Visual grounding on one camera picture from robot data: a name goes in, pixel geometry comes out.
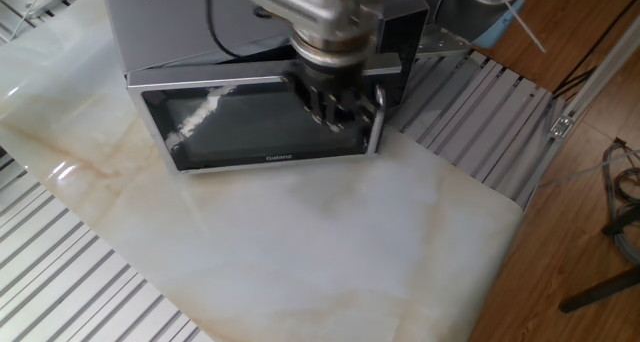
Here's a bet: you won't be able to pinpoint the glossy marble pattern mat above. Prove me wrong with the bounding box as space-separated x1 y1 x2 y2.
0 0 525 342

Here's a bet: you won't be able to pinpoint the silver microwave oven body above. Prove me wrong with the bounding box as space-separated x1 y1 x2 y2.
99 0 430 114

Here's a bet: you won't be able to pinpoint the thin black cables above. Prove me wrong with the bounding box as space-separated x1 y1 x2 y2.
552 0 640 99

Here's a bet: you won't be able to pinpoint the grey cable bundle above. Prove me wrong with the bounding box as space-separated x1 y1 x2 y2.
601 136 640 266

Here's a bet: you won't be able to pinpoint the silver black microwave door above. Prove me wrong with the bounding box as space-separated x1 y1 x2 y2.
124 52 404 176

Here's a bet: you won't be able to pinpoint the aluminium frame beam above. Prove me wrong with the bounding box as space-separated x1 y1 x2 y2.
514 12 640 211

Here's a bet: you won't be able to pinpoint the black furniture leg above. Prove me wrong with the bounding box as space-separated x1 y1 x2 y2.
558 206 640 314

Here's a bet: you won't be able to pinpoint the thin grey cable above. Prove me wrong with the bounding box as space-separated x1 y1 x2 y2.
537 149 640 189

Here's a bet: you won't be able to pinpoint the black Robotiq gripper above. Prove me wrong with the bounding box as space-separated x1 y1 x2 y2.
285 56 377 134

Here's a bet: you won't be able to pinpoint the silver mounting plate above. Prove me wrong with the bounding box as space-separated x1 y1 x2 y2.
416 24 474 59

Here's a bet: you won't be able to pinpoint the dark camera cable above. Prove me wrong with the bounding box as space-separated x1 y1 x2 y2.
203 0 244 59

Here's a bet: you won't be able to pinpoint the white zip tie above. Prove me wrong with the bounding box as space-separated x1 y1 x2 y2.
498 0 548 54

